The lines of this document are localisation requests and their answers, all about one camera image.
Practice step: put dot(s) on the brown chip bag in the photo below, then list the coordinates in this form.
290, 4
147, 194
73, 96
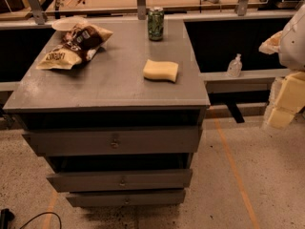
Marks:
78, 45

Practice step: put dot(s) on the white plastic bowl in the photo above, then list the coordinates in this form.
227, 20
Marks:
67, 23

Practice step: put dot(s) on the bottom grey drawer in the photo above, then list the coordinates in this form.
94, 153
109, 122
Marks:
127, 198

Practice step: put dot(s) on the grey drawer cabinet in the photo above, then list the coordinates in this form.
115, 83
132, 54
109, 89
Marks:
108, 163

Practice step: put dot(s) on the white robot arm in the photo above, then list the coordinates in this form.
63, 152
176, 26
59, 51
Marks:
291, 53

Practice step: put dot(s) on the clear sanitizer bottle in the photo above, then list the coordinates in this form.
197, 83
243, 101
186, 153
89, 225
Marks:
235, 66

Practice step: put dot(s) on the top grey drawer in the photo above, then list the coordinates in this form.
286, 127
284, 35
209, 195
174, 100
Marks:
114, 142

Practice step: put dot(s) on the green soda can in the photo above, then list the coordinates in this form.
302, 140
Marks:
155, 23

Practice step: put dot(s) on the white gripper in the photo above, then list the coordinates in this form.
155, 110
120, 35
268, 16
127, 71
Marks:
294, 45

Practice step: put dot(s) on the yellow sponge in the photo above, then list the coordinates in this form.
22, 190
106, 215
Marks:
160, 70

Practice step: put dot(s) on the middle grey drawer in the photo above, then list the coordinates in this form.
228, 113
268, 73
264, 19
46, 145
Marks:
120, 180

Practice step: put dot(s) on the grey drawer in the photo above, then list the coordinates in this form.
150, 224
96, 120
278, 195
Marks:
114, 142
120, 180
127, 198

